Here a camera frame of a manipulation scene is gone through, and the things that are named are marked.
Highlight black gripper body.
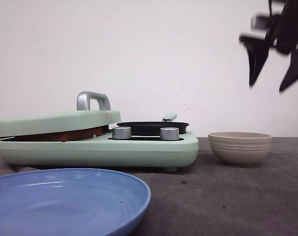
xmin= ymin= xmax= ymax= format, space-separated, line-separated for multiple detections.
xmin=239 ymin=0 xmax=298 ymax=55

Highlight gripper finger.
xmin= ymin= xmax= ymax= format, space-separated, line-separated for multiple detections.
xmin=247 ymin=41 xmax=269 ymax=86
xmin=279 ymin=49 xmax=298 ymax=92

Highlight silver control knob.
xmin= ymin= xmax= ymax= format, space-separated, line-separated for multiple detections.
xmin=159 ymin=127 xmax=179 ymax=141
xmin=112 ymin=126 xmax=132 ymax=140

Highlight breakfast maker hinged lid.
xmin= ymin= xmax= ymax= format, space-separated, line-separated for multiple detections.
xmin=0 ymin=91 xmax=121 ymax=139

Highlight mint green breakfast maker base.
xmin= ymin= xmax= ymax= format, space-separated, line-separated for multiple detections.
xmin=0 ymin=131 xmax=199 ymax=172

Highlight beige ceramic bowl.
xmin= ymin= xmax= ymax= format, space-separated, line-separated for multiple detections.
xmin=208 ymin=132 xmax=272 ymax=167

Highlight right silver control knob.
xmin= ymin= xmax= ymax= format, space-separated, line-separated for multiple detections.
xmin=159 ymin=127 xmax=179 ymax=141

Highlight black round frying pan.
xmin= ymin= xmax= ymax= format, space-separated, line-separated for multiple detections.
xmin=117 ymin=113 xmax=189 ymax=136

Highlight white bread slice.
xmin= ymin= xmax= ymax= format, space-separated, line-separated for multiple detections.
xmin=13 ymin=130 xmax=94 ymax=142
xmin=89 ymin=125 xmax=109 ymax=137

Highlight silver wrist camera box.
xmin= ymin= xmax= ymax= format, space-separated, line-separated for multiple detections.
xmin=251 ymin=15 xmax=272 ymax=30

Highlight blue plastic plate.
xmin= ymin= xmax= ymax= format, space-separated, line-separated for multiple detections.
xmin=0 ymin=169 xmax=151 ymax=236

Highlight left silver control knob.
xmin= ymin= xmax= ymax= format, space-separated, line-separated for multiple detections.
xmin=112 ymin=126 xmax=132 ymax=140

